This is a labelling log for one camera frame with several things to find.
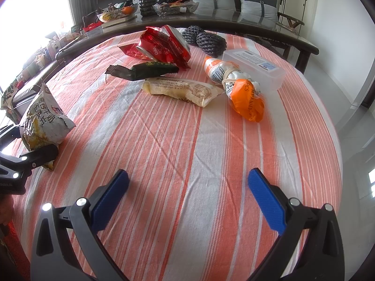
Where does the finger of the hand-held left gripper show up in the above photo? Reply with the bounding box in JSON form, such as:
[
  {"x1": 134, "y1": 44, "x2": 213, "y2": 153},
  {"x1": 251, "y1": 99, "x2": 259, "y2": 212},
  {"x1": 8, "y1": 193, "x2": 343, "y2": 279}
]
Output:
[
  {"x1": 0, "y1": 144, "x2": 60, "y2": 182},
  {"x1": 0, "y1": 124, "x2": 23, "y2": 153}
]

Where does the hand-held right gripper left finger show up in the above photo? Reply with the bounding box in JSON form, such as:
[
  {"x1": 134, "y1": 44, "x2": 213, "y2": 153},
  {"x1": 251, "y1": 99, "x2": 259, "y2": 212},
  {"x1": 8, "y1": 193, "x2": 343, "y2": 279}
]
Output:
[{"x1": 31, "y1": 169, "x2": 130, "y2": 281}]

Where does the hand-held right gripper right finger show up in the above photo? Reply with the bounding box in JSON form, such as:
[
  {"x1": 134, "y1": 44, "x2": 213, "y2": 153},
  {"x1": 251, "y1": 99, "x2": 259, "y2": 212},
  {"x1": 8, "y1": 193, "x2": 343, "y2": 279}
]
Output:
[{"x1": 248, "y1": 168, "x2": 344, "y2": 281}]

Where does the yellow white snack bag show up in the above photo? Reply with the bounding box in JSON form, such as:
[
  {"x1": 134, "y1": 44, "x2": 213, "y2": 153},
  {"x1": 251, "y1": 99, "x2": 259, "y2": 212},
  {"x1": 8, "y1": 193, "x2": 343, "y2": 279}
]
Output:
[{"x1": 20, "y1": 82, "x2": 76, "y2": 172}]

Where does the orange white plastic bag bundle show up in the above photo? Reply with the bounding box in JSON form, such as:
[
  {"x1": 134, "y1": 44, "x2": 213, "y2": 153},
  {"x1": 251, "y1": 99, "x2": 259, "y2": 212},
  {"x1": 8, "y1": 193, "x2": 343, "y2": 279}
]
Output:
[{"x1": 203, "y1": 55, "x2": 265, "y2": 123}]

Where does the beige snack packet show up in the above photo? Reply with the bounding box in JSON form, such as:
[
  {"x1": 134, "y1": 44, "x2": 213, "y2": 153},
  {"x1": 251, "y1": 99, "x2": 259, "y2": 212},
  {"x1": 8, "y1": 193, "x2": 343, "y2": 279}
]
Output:
[{"x1": 142, "y1": 77, "x2": 225, "y2": 108}]

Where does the clear plastic box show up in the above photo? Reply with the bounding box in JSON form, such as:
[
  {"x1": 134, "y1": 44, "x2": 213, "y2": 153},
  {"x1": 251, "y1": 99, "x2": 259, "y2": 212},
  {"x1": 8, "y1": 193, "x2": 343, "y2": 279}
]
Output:
[{"x1": 222, "y1": 48, "x2": 287, "y2": 91}]

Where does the dark green wrapper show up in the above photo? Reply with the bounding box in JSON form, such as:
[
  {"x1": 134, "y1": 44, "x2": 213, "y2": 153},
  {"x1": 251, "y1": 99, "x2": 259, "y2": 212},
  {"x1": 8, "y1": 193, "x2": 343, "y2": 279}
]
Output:
[{"x1": 105, "y1": 61, "x2": 180, "y2": 81}]

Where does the black foam net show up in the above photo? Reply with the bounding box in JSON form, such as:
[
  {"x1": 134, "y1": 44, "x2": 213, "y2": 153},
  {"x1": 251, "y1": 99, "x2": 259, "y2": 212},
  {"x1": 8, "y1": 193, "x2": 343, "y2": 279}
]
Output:
[
  {"x1": 181, "y1": 25, "x2": 206, "y2": 46},
  {"x1": 195, "y1": 32, "x2": 228, "y2": 58}
]

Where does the person's left hand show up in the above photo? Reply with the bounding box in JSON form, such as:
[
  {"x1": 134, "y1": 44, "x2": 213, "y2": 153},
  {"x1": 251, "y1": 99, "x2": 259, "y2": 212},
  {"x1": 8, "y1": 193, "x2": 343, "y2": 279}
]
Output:
[{"x1": 0, "y1": 196, "x2": 15, "y2": 226}]

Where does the floral blanket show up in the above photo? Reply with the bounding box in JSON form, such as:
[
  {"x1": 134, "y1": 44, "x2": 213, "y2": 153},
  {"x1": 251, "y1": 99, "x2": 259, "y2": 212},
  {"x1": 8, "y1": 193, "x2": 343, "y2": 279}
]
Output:
[{"x1": 0, "y1": 75, "x2": 24, "y2": 121}]

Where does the orange knit cloth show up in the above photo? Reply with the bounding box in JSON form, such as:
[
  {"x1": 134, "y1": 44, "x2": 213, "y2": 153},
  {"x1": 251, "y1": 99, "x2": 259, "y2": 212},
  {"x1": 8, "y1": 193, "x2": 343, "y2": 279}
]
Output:
[{"x1": 0, "y1": 222, "x2": 30, "y2": 281}]

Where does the orange white striped tablecloth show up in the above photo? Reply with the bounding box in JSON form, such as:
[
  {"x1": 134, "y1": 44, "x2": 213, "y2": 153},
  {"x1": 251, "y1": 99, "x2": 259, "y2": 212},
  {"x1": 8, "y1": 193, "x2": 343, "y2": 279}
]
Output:
[{"x1": 11, "y1": 30, "x2": 344, "y2": 281}]

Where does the row of bottles and cups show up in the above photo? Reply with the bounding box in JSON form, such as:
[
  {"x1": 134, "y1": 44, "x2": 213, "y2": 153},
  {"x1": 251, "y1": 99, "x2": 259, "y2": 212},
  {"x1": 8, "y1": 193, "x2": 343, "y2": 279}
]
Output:
[{"x1": 18, "y1": 26, "x2": 86, "y2": 79}]

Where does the red box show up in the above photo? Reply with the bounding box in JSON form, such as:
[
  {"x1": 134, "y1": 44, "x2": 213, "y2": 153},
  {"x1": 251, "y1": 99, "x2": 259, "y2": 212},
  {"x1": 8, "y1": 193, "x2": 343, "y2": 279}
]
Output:
[{"x1": 82, "y1": 23, "x2": 104, "y2": 33}]

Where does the black handbag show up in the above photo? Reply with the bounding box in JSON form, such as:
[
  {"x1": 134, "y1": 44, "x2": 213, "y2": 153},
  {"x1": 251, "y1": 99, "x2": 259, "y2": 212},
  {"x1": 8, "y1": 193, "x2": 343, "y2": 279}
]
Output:
[{"x1": 83, "y1": 11, "x2": 102, "y2": 29}]

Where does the glass fruit bowl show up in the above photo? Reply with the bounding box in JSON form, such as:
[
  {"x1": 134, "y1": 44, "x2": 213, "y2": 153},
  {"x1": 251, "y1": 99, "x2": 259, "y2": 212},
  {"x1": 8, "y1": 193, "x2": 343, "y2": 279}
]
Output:
[{"x1": 96, "y1": 2, "x2": 139, "y2": 30}]

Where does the dark wooden coffee table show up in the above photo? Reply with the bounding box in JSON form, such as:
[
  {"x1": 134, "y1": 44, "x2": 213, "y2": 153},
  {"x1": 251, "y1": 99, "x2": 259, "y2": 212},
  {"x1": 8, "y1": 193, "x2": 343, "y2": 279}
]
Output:
[{"x1": 55, "y1": 5, "x2": 320, "y2": 74}]

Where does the black ribbed vase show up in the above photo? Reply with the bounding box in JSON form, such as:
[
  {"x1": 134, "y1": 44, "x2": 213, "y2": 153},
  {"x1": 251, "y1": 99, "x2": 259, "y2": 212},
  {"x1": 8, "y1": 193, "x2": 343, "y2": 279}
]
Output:
[{"x1": 139, "y1": 0, "x2": 159, "y2": 17}]

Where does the glass snack tray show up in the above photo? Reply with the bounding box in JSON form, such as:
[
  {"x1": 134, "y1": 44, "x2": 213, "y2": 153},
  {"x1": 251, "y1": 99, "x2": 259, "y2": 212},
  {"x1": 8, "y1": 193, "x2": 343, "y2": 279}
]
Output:
[{"x1": 152, "y1": 1, "x2": 200, "y2": 17}]

